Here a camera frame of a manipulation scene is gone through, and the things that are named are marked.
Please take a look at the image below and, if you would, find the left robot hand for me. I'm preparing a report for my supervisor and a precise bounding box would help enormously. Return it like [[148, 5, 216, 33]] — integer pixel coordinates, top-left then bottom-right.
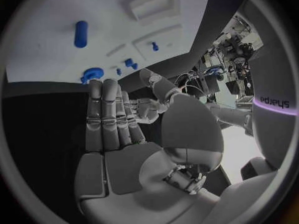
[[129, 97, 164, 125]]

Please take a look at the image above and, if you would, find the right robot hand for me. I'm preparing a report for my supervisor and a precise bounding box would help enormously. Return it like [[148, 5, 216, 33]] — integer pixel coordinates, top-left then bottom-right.
[[73, 68, 224, 224]]

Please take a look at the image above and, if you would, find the white task board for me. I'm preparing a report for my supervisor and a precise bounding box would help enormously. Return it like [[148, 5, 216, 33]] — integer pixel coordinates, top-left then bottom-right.
[[5, 0, 213, 84]]

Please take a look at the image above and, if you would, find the blue gear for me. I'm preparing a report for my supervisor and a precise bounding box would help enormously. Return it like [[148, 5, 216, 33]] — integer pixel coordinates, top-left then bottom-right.
[[80, 67, 106, 84]]

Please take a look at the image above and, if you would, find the cluttered workshop bench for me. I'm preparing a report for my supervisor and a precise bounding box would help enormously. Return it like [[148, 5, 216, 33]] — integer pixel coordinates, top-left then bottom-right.
[[195, 12, 265, 105]]

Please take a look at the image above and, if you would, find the tall blue peg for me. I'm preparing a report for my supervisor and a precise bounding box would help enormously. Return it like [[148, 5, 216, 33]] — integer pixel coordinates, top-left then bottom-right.
[[73, 20, 89, 49]]

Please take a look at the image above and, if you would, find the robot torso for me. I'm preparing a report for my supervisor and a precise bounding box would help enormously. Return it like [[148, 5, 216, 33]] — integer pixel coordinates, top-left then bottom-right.
[[238, 0, 299, 170]]

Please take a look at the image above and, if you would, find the white cable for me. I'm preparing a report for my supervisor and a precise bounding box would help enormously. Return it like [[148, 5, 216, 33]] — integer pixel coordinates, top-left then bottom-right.
[[180, 84, 208, 99]]

